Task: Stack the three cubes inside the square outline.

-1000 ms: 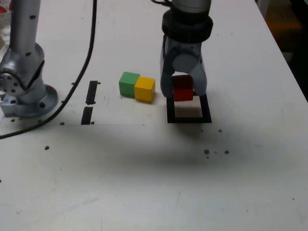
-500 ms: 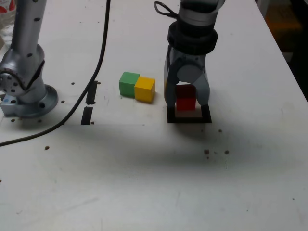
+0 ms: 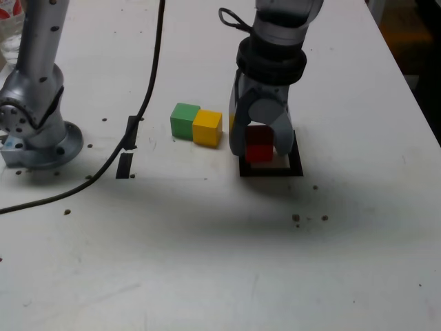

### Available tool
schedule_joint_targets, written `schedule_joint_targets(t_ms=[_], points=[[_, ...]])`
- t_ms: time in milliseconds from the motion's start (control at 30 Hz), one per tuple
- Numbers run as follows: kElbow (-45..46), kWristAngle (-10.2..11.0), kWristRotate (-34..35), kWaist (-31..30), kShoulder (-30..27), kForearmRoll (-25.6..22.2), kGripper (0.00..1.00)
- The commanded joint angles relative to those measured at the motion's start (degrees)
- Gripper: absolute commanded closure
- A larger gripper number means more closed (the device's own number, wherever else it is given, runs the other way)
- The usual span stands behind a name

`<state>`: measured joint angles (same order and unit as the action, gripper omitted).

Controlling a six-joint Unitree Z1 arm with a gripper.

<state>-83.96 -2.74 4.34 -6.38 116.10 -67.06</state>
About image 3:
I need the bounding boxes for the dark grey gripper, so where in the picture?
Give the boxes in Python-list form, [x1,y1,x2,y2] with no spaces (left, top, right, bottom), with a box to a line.
[227,70,294,157]

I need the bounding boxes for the red cube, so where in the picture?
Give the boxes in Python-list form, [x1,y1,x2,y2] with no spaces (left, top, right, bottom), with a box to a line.
[245,126,275,163]

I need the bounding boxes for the yellow cube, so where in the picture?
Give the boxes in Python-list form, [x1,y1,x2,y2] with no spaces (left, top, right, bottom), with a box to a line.
[192,109,223,149]

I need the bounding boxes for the green cube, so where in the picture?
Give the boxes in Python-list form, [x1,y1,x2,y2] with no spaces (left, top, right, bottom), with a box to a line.
[170,102,201,141]

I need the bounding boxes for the black tape square outline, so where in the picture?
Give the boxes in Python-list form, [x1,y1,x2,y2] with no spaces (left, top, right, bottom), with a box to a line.
[238,129,304,177]

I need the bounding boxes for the black tape strip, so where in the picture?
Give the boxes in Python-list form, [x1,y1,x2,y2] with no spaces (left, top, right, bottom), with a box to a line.
[115,115,141,179]

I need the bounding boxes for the clear plastic bottle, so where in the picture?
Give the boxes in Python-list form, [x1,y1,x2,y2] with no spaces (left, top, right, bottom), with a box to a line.
[0,0,27,66]

